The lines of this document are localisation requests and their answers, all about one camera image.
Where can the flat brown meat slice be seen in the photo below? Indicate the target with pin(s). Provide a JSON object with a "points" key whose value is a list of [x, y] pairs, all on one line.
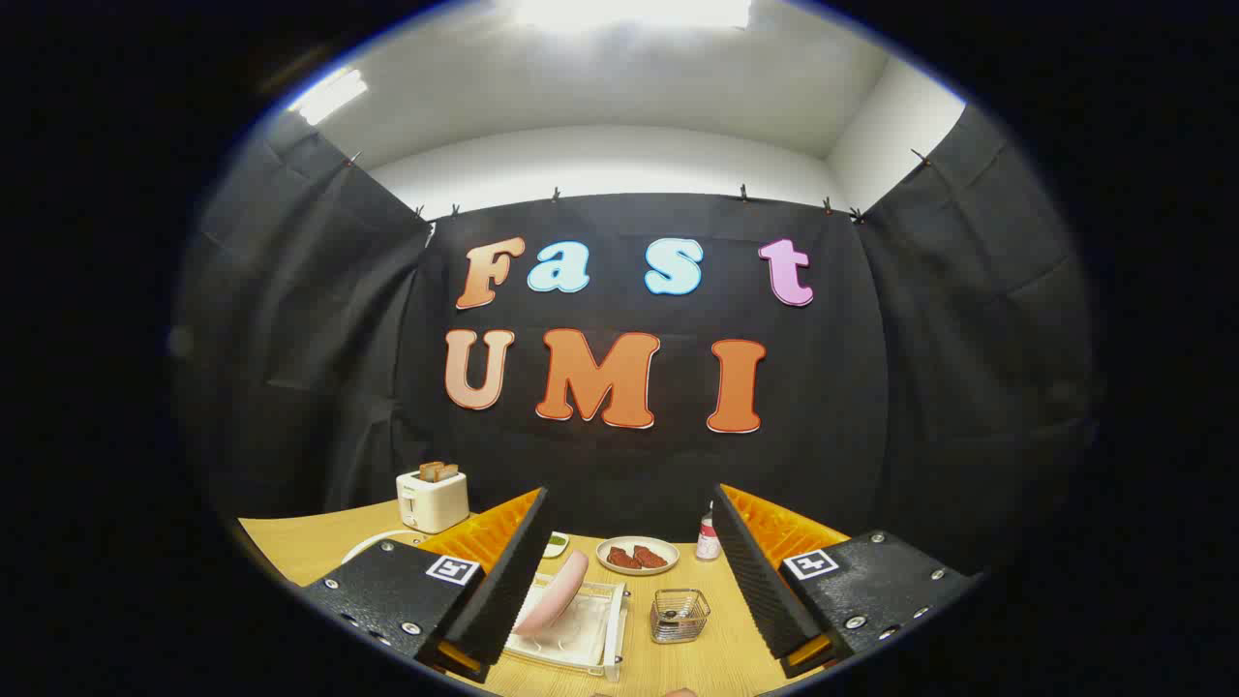
{"points": [[622, 559], [650, 557]]}

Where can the toast slices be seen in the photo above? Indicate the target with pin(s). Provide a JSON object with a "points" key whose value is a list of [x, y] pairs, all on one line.
{"points": [[438, 471]]}

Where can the white plate with meat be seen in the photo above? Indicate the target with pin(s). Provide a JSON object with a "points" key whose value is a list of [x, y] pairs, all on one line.
{"points": [[637, 571]]}

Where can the black backdrop cloth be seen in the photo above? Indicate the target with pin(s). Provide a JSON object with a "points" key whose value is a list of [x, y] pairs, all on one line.
{"points": [[629, 465]]}

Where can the small ceiling light panel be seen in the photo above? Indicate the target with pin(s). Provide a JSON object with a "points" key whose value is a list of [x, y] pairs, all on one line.
{"points": [[329, 95]]}

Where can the pink plate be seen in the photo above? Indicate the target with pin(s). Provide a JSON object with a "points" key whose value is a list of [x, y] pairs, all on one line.
{"points": [[557, 590]]}

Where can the clear bottle with red label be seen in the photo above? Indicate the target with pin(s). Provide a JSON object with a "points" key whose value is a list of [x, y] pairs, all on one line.
{"points": [[707, 544]]}

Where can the white toaster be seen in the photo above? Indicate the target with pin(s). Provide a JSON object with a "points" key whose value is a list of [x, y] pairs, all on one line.
{"points": [[436, 503]]}

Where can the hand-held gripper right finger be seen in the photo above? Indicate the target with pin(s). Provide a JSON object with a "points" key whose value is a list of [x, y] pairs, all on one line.
{"points": [[760, 581]]}

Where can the white divided condiment dish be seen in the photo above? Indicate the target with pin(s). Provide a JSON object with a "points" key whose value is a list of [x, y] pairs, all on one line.
{"points": [[556, 545]]}

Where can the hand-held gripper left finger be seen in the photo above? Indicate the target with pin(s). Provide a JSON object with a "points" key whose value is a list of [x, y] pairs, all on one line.
{"points": [[508, 581]]}

